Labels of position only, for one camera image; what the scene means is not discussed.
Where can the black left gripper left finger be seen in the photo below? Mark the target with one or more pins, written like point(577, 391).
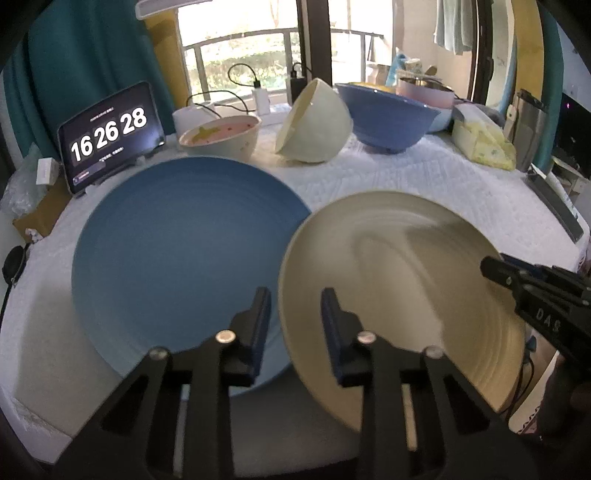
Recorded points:
point(170, 396)

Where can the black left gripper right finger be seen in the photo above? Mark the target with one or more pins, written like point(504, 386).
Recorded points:
point(422, 418)

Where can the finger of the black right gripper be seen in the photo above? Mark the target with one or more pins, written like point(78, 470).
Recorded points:
point(506, 271)

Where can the cream plate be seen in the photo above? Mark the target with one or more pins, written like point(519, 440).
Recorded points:
point(409, 268)

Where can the blue plate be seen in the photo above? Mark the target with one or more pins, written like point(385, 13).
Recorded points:
point(170, 255)

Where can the large blue bowl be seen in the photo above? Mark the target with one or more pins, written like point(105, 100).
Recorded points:
point(384, 120)

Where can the cream white bowl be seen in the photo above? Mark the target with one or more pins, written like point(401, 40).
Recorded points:
point(317, 127)

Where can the pink strawberry bowl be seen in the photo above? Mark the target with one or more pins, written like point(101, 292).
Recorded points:
point(232, 137)

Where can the white textured table cloth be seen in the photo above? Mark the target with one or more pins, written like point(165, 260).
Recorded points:
point(52, 379)

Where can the yellow tissue pack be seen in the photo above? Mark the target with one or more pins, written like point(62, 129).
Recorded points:
point(480, 139)

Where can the grey metal container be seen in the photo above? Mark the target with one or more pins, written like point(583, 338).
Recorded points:
point(525, 123)

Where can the pink and blue pot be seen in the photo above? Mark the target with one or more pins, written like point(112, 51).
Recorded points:
point(433, 94)

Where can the black round object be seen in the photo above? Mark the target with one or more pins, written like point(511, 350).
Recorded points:
point(12, 270)

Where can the brown cardboard box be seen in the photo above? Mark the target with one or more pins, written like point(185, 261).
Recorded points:
point(42, 220)

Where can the clear plastic bag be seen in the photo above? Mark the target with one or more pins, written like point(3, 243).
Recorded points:
point(22, 195)

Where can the hanging light blue towel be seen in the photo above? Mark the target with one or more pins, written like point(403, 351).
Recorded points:
point(454, 26)

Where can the small white box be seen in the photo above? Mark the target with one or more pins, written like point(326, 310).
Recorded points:
point(48, 171)

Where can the black power adapter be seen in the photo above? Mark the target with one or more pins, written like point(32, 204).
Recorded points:
point(295, 85)

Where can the tablet showing clock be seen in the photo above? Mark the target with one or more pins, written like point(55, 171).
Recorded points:
point(108, 136)

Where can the white phone charger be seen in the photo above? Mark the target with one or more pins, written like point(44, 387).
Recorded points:
point(261, 98)

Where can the teal curtain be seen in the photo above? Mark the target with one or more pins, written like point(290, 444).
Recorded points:
point(75, 54)

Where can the white desk lamp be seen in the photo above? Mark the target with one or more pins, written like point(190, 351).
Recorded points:
point(160, 19)

